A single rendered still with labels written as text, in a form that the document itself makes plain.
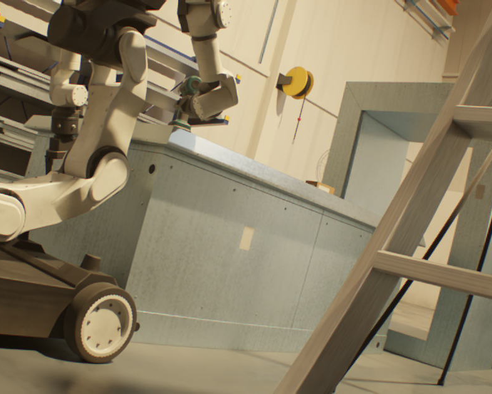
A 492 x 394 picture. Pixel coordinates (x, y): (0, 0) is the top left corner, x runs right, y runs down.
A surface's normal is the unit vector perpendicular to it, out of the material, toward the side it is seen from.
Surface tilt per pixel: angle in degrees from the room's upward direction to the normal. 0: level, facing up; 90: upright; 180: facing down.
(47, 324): 90
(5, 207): 90
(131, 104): 115
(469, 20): 90
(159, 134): 67
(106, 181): 90
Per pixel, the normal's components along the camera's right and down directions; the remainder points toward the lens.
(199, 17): -0.37, -0.13
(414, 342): -0.70, -0.26
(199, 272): 0.70, 0.13
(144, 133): -0.51, -0.60
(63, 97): -0.54, 0.08
